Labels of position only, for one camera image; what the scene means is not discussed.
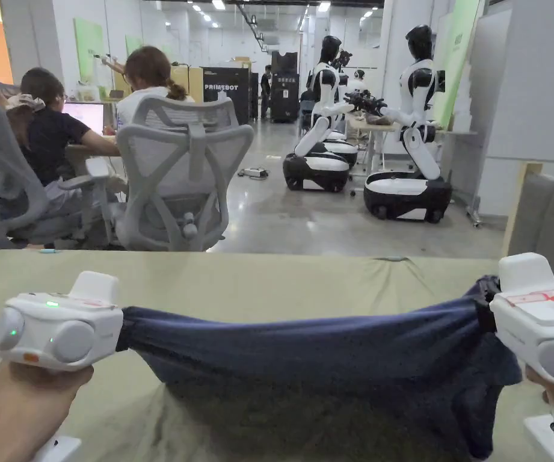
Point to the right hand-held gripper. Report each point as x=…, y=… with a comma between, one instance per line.
x=541, y=317

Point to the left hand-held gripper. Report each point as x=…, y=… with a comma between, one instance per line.
x=60, y=317

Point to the dark blue shirt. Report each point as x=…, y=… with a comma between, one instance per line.
x=315, y=356

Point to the person's left hand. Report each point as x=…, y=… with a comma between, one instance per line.
x=36, y=399

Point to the grey padded headboard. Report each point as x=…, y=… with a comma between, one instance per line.
x=551, y=216

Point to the wooden desk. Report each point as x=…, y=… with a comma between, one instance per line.
x=98, y=147

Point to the computer monitor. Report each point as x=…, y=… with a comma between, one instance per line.
x=86, y=116

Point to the white black humanoid robot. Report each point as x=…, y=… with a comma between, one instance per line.
x=346, y=147
x=317, y=159
x=414, y=125

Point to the white power strip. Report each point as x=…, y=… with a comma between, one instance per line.
x=252, y=172

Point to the black cabinet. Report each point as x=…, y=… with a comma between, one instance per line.
x=285, y=91
x=226, y=91

